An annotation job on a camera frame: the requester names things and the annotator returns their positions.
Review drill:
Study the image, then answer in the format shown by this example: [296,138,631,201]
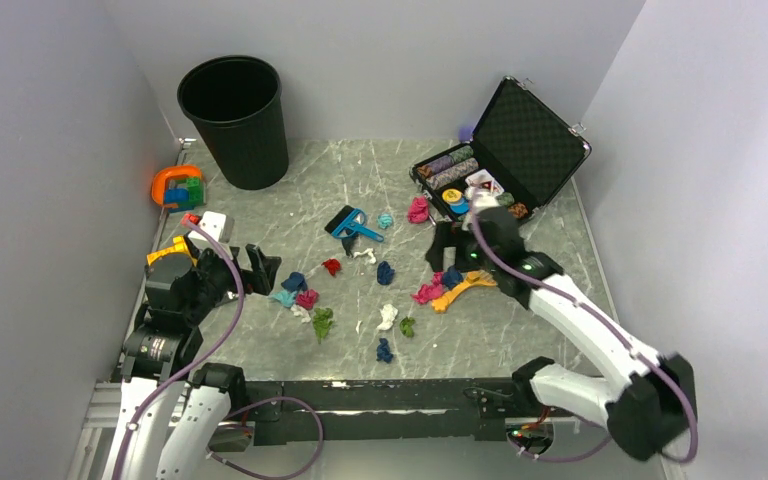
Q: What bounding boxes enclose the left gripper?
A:
[184,231,280,323]

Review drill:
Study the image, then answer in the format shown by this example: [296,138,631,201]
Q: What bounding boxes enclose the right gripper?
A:
[424,220,500,274]

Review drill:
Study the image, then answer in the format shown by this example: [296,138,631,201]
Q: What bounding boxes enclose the blue hand brush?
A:
[324,205,384,243]

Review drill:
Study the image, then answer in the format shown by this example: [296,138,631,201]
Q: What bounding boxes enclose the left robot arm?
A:
[102,238,282,479]

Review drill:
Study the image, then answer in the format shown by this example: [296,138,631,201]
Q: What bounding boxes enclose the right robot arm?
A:
[426,206,699,464]

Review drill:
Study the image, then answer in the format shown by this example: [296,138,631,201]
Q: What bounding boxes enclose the teal paper scrap left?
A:
[269,290,298,309]

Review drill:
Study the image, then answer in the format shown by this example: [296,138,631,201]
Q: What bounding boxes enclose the dark blue scrap left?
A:
[281,271,308,292]

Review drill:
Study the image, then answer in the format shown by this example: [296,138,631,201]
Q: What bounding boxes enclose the dark blue scrap by scoop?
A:
[440,265,464,290]

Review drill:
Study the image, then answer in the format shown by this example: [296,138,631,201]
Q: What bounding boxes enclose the yellow dealer button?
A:
[441,188,463,205]

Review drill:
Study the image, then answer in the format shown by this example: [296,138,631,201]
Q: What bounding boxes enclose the white paper scrap small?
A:
[290,304,311,323]

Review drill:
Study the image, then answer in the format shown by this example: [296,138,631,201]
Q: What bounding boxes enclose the pink paper scrap left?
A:
[295,288,319,310]

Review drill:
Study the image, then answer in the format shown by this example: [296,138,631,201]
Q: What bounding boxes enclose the yellow slotted scoop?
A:
[431,270,497,314]

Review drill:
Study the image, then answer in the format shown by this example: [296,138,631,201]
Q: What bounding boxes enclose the pink paper scrap by scoop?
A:
[411,272,446,305]

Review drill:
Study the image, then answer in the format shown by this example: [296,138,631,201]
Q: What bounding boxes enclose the light blue paper scrap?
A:
[377,213,394,229]

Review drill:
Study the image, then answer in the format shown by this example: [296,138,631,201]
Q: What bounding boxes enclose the playing card deck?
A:
[465,169,504,195]

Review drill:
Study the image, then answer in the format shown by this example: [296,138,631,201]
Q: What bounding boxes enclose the dark blue scrap centre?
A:
[376,261,395,286]

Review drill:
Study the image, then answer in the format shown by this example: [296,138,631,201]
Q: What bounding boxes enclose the red paper scrap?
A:
[322,258,342,277]

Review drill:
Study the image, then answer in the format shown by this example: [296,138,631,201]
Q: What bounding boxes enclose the white scrap near brush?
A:
[352,247,378,265]

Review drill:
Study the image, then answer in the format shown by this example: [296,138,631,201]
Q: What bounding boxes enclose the green paper scrap left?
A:
[312,307,334,343]

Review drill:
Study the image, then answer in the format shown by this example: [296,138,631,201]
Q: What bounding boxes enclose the yellow toy block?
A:
[146,235,197,267]

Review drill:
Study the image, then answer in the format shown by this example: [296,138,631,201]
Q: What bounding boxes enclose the blue and green toy blocks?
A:
[162,177,205,212]

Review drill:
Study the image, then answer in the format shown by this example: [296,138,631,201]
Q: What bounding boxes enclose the black poker chip case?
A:
[409,76,591,224]

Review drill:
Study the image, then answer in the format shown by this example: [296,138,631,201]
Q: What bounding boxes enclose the dark blue scrap front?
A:
[376,338,394,364]

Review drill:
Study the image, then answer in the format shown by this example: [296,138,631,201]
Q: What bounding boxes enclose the orange curved toy piece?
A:
[150,165,205,208]

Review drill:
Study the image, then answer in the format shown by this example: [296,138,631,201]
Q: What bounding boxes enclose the black plastic waste bin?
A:
[177,55,289,191]

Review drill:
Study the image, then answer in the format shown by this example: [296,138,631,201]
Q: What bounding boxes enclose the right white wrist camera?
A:
[464,187,500,214]

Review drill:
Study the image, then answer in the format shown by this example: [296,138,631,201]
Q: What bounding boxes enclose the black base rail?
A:
[246,377,542,446]

